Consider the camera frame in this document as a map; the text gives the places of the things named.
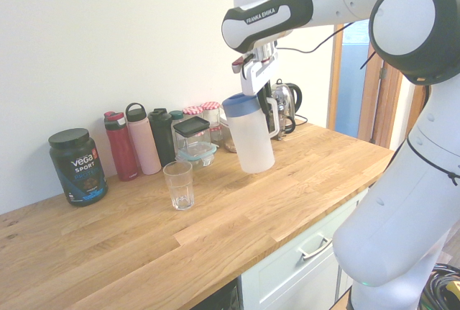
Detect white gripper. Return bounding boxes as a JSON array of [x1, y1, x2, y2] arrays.
[[239, 52, 281, 119]]

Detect white pitcher with blue lid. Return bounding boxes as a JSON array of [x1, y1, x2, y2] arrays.
[[219, 93, 282, 175]]

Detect pink water bottle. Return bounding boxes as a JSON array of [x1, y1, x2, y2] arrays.
[[125, 102, 162, 175]]

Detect red water bottle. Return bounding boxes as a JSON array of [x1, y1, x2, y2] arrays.
[[103, 111, 140, 183]]

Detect steel electric kettle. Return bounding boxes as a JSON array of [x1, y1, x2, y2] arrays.
[[270, 78, 303, 142]]

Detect tall jar red checked lid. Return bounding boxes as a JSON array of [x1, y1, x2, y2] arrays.
[[200, 101, 221, 128]]

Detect small jar red lid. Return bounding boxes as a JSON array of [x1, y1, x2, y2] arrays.
[[209, 124, 224, 145]]

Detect short jar red checked lid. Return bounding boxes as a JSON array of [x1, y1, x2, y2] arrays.
[[182, 106, 204, 122]]

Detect clear container black lid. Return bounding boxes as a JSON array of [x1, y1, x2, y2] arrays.
[[172, 116, 211, 153]]

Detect glass container teal lid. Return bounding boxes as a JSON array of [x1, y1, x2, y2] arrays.
[[175, 142, 219, 168]]

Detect clear jar with green lid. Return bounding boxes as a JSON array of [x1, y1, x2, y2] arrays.
[[168, 109, 185, 145]]

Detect black shaker bottle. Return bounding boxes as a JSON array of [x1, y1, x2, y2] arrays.
[[147, 107, 177, 168]]

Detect clear faceted drinking glass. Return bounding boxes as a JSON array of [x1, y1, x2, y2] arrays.
[[162, 160, 196, 211]]

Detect white cabinet drawer front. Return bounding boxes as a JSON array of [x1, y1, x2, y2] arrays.
[[239, 187, 371, 310]]

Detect black Vega protein tub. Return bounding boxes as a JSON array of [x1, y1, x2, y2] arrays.
[[48, 127, 109, 207]]

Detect dark under-counter appliance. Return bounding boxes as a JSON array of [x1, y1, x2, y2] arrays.
[[203, 281, 241, 310]]

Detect yellow object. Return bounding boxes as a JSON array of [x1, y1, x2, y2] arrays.
[[445, 281, 460, 310]]

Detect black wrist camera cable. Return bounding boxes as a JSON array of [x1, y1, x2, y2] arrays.
[[276, 21, 355, 54]]

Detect wooden door frame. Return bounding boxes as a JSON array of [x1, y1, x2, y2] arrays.
[[326, 22, 432, 152]]

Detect metal drawer handle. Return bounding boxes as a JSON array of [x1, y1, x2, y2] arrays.
[[298, 236, 332, 261]]

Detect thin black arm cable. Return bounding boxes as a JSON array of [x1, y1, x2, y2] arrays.
[[406, 83, 460, 187]]

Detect coiled black cables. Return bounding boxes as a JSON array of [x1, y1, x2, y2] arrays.
[[420, 263, 460, 310]]

